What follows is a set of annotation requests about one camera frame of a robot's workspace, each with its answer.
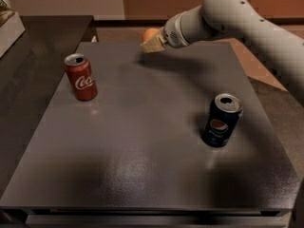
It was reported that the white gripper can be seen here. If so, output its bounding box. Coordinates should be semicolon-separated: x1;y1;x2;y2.
141;13;189;53

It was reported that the orange fruit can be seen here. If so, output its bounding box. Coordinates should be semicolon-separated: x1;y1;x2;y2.
142;28;160;42

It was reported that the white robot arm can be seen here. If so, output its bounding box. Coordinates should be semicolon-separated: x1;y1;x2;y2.
141;0;304;105

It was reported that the red coca-cola can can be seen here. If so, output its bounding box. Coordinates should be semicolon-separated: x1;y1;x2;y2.
65;53;98;101

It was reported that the dark blue pepsi can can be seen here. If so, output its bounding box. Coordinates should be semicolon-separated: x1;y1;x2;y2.
201;93;243;147

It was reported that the dark side counter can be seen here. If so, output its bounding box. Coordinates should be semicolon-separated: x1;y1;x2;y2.
0;15;94;197

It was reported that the white box at left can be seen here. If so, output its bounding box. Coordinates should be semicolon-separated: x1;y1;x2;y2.
0;13;25;58

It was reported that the patterned item on box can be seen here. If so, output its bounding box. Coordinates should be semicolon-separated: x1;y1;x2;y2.
0;0;13;27

